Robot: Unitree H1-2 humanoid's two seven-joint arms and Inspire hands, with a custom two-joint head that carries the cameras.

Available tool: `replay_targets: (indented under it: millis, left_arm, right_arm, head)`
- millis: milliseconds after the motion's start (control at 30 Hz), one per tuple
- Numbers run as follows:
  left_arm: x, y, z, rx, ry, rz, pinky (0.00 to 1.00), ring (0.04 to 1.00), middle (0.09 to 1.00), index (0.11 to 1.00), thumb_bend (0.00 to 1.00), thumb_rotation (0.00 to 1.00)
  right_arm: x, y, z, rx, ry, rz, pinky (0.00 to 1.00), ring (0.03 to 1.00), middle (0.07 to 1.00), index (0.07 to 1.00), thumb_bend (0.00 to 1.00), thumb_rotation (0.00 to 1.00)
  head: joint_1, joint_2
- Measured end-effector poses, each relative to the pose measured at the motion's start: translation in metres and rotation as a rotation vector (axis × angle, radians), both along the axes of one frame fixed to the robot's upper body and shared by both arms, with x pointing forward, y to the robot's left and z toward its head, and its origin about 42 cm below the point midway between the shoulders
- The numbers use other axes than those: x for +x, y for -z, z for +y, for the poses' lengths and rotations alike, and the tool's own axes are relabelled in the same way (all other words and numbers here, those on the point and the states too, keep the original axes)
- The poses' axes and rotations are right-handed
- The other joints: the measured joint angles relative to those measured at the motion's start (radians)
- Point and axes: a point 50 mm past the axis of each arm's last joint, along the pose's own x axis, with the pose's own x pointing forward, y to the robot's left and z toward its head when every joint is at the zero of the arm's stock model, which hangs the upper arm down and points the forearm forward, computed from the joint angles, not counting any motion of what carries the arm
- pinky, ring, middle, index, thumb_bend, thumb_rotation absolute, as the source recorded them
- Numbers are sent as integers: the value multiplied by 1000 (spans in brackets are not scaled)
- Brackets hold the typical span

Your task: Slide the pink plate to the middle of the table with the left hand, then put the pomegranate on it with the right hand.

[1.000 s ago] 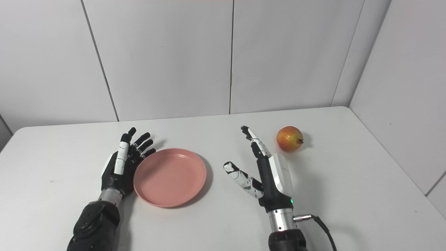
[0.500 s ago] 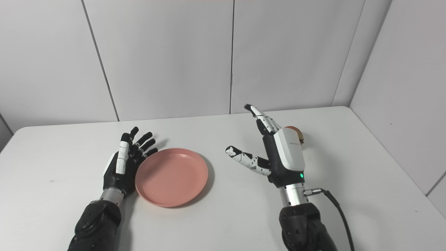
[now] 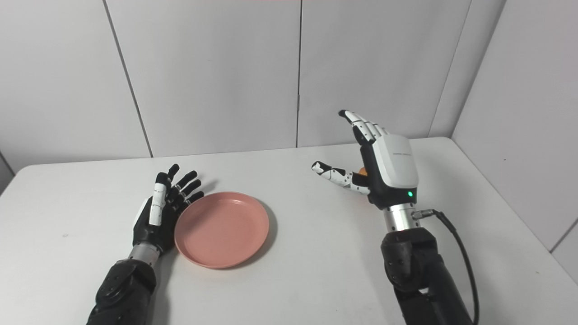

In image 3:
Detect pink round plate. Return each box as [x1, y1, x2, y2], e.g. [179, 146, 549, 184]
[174, 192, 270, 270]

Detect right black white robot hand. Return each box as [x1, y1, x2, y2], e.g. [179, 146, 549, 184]
[311, 109, 420, 210]

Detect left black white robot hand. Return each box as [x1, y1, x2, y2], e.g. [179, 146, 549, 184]
[132, 163, 205, 255]

